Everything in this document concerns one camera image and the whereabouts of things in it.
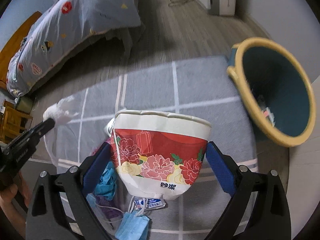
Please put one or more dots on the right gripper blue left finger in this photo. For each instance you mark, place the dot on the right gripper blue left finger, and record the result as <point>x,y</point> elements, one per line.
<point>93,167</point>

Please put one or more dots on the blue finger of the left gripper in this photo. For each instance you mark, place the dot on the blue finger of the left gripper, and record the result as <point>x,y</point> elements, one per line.
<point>42,128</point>

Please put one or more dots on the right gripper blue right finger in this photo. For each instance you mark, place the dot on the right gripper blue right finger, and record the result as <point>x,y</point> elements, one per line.
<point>223,173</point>

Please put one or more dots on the teal blue paper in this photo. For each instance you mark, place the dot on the teal blue paper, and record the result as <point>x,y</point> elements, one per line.
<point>107,184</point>

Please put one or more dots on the white tissue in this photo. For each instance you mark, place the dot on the white tissue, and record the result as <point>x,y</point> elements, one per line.
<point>62,112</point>

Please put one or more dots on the clear plastic bag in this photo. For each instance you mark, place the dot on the clear plastic bag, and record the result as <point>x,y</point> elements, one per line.
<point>52,144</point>

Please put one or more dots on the blue face mask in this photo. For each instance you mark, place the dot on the blue face mask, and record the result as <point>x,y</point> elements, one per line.
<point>133,227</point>

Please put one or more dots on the person's left hand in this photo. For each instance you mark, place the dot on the person's left hand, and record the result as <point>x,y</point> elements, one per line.
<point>12,214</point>

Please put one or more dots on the purple wrapper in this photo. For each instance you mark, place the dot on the purple wrapper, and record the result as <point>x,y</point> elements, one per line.
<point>108,207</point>

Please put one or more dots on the wooden headboard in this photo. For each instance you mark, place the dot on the wooden headboard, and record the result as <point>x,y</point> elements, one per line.
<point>13,45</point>

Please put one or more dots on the grey checked cushion mat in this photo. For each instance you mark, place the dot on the grey checked cushion mat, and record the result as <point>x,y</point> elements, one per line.
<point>198,87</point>

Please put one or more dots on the teal bin with yellow rim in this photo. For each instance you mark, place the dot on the teal bin with yellow rim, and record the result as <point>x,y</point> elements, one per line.
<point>275,90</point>

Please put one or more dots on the bed with blue cartoon quilt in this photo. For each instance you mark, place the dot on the bed with blue cartoon quilt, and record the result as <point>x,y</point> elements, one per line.
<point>65,29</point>

